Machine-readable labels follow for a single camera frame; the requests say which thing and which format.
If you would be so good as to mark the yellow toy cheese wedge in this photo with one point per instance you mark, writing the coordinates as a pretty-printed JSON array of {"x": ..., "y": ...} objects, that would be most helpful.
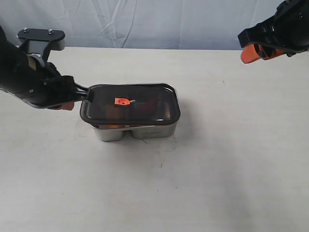
[{"x": 112, "y": 114}]

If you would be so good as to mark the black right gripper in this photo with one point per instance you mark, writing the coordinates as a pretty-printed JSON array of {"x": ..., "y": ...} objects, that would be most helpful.
[{"x": 286, "y": 32}]

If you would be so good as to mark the dark lid with orange seal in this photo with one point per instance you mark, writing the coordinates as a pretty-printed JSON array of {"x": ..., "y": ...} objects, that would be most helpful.
[{"x": 124, "y": 97}]

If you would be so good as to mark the steel two-compartment lunch box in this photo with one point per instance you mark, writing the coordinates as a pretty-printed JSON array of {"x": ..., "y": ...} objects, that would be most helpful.
[{"x": 137, "y": 132}]

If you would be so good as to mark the red toy sausage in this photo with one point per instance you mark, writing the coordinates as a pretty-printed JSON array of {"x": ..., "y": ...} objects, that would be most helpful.
[{"x": 150, "y": 105}]

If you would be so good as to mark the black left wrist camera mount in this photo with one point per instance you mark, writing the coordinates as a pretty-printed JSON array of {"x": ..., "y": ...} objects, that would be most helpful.
[{"x": 38, "y": 43}]

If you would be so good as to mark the blue-white backdrop cloth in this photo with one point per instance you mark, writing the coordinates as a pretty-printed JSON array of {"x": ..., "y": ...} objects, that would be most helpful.
[{"x": 149, "y": 24}]

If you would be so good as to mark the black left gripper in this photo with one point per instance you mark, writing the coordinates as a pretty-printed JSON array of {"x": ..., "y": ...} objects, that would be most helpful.
[{"x": 40, "y": 87}]

